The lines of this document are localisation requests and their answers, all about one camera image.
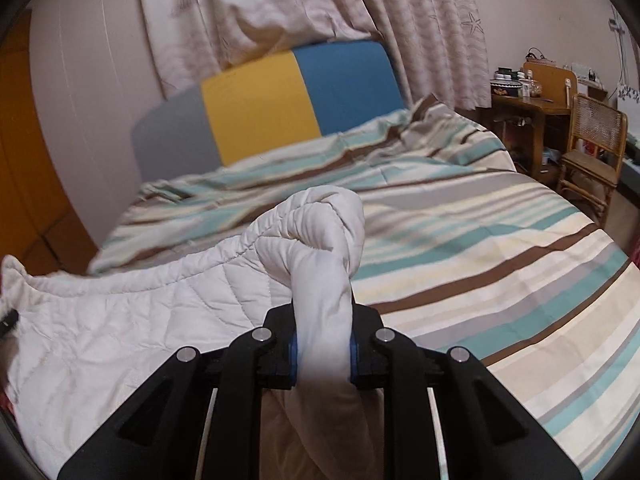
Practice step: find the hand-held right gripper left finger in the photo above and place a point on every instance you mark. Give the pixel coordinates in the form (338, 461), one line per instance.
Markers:
(295, 355)

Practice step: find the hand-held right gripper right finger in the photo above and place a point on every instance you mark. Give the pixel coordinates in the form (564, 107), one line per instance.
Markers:
(354, 360)

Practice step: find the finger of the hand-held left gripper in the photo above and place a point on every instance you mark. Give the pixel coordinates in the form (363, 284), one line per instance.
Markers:
(7, 324)

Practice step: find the light grey quilted down jacket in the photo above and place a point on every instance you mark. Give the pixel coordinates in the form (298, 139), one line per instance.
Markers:
(150, 320)

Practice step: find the striped duvet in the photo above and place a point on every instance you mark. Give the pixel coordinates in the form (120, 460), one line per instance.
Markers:
(475, 270)

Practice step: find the orange wooden wardrobe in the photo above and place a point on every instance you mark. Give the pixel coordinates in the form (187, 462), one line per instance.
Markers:
(25, 160)

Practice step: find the grey yellow blue headboard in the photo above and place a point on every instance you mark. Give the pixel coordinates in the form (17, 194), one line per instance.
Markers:
(260, 105)

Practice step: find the patterned bowl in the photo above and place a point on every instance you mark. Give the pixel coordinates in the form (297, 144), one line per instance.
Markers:
(506, 88)

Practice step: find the wooden desk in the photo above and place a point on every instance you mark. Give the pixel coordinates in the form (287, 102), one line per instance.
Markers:
(540, 110)

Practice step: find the rattan chair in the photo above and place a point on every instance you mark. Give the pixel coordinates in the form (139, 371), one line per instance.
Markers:
(595, 125)

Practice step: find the ship print curtain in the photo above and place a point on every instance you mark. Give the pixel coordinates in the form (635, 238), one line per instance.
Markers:
(300, 0)

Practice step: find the white floral cloth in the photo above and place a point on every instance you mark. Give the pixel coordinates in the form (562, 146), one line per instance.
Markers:
(628, 94)

